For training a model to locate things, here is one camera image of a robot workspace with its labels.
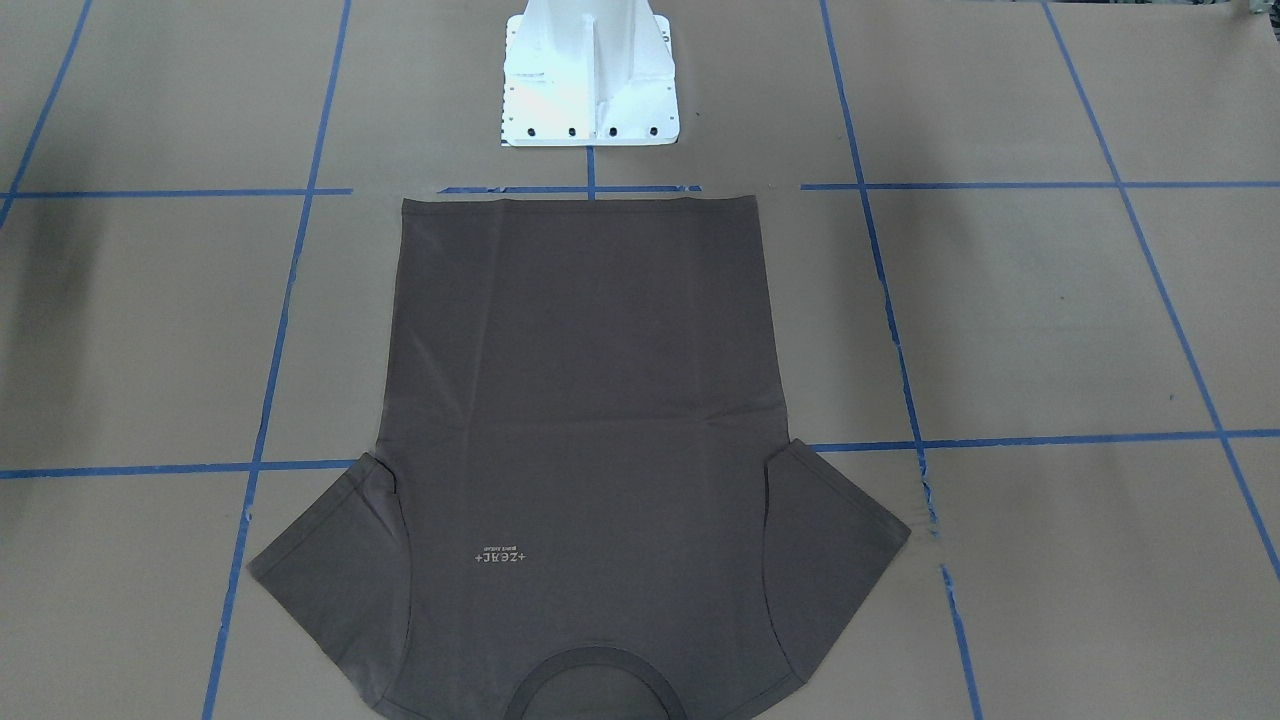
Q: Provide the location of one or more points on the dark brown t-shirt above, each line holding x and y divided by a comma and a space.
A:
584, 501

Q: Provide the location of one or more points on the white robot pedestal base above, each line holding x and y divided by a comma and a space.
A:
589, 73

